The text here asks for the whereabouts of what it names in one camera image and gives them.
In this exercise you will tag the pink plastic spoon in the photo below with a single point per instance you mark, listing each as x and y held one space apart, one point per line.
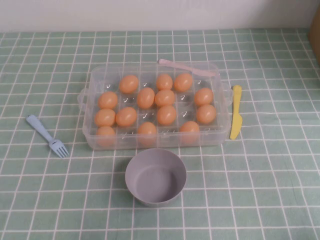
186 67

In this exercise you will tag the brown cardboard box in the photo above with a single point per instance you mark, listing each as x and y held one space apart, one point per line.
315 25

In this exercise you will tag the light blue plastic fork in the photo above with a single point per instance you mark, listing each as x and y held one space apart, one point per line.
42 131

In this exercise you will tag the yellow plastic knife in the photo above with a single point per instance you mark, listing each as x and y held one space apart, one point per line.
236 115

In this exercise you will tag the orange plastic egg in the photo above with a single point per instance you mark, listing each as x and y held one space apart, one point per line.
166 114
189 130
128 84
164 82
126 116
183 82
107 100
203 96
106 136
145 98
164 97
147 131
105 117
206 114

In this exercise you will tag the transparent plastic egg box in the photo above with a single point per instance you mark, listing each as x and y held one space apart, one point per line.
150 117

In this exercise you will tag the grey round bowl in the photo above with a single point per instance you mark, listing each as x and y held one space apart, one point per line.
156 180

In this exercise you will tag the green checked tablecloth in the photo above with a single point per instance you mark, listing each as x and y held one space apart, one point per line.
262 175

